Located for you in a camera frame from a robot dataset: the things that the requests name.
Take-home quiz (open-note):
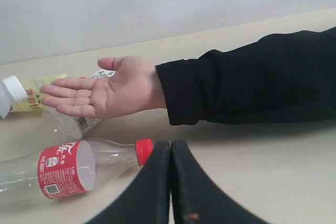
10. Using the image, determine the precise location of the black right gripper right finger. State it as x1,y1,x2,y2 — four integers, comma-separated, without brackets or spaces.
170,140,266,224

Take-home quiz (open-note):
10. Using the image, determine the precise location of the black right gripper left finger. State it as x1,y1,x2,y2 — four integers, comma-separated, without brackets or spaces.
88,141,171,224

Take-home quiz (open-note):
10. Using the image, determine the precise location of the clear cola bottle red label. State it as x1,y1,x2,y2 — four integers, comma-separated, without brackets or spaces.
1,139,153,206

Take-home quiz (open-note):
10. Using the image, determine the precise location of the white patterned label clear bottle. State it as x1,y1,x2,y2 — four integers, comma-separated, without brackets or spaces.
41,68,116,140

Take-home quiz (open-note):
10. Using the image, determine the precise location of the yellow juice bottle red cap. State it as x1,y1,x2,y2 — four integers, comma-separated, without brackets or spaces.
9,73,69,113

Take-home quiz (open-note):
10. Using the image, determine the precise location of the person's open bare hand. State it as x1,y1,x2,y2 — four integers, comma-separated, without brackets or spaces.
40,56,166,119

